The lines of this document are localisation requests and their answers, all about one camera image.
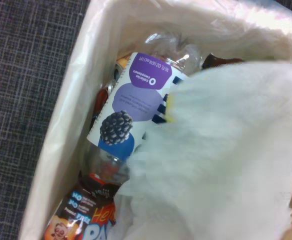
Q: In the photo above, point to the white tissue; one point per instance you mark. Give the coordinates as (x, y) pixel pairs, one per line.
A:
(223, 150)

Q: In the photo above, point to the beige plastic trash bin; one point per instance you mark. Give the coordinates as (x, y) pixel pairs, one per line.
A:
(61, 125)

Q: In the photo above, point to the clear plastic bin liner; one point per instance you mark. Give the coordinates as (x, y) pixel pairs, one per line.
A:
(211, 32)

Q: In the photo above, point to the empty bottle purple label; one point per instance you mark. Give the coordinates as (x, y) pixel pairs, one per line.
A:
(126, 107)

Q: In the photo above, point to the brown wrapper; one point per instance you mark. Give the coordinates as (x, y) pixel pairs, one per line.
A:
(221, 61)

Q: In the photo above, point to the Hello Panda snack wrapper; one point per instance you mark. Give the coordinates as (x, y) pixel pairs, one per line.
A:
(86, 212)

